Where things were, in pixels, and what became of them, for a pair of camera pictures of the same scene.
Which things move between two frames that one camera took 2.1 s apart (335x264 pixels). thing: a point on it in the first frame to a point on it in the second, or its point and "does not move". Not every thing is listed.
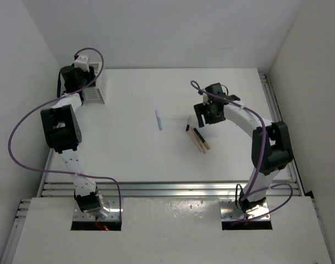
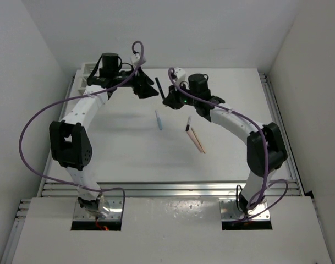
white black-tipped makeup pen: [187, 126] does not move
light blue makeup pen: [158, 120] does not move
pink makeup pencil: [191, 135] does not move
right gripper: [201, 109] to [173, 99]
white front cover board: [171, 231] does not move
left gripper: [89, 76] to [139, 83]
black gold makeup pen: [205, 142] to [160, 88]
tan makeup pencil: [198, 141] does not move
